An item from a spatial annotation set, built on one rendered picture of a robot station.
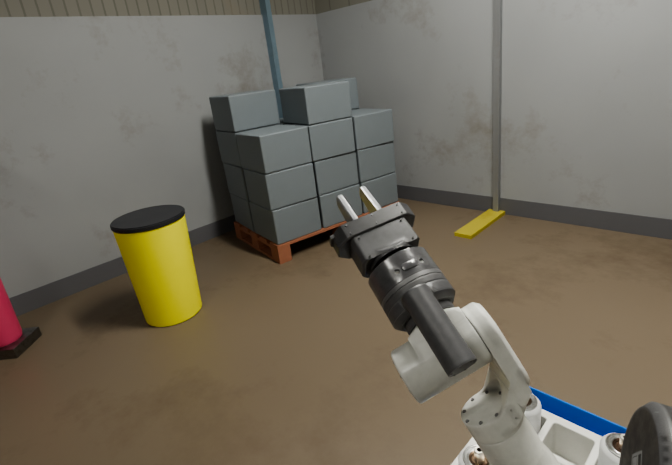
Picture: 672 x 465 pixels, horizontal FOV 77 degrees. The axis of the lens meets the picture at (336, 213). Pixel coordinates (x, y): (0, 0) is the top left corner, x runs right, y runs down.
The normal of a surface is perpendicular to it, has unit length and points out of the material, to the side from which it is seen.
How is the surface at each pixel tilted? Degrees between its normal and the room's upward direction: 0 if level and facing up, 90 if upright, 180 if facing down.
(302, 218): 90
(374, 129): 90
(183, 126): 90
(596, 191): 90
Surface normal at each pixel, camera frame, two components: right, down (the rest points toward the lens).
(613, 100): -0.69, 0.31
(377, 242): -0.04, -0.60
